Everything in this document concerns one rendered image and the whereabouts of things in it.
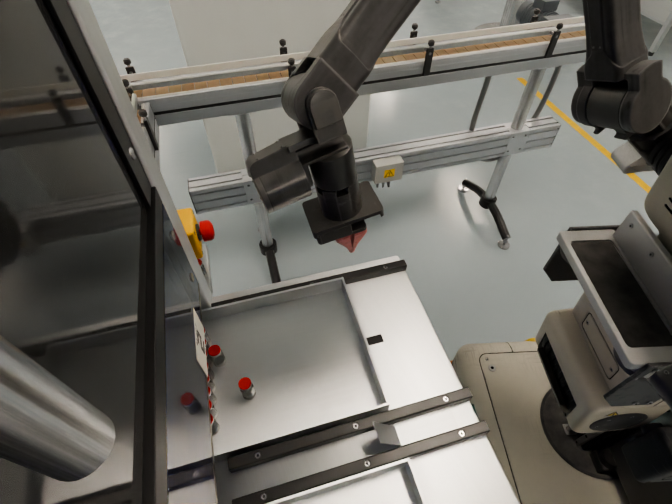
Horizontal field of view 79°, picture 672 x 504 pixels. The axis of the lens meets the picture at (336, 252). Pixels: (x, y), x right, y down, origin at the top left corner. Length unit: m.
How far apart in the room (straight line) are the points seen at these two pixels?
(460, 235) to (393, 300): 1.41
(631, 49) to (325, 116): 0.45
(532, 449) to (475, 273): 0.90
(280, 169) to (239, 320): 0.41
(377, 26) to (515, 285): 1.72
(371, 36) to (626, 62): 0.38
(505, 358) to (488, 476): 0.84
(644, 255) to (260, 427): 0.66
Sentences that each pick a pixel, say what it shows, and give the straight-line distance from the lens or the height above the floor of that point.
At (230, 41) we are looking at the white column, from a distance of 1.98.
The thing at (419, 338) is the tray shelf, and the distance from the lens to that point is 0.79.
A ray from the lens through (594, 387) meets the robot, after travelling 0.96.
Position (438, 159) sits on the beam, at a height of 0.48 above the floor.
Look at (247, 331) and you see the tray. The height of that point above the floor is 0.88.
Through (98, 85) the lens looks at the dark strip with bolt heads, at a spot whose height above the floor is 1.36.
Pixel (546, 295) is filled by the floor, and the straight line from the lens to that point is 2.11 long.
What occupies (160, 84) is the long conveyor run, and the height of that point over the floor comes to 0.96.
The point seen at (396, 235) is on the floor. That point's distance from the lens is 2.13.
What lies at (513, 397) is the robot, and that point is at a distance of 1.48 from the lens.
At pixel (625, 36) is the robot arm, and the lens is 0.72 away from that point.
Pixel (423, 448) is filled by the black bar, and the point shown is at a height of 0.90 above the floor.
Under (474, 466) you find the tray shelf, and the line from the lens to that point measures 0.73.
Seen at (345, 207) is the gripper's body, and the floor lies 1.20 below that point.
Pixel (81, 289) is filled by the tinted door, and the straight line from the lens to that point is 0.33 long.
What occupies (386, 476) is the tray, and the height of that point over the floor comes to 0.88.
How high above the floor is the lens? 1.57
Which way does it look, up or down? 50 degrees down
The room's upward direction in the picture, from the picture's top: straight up
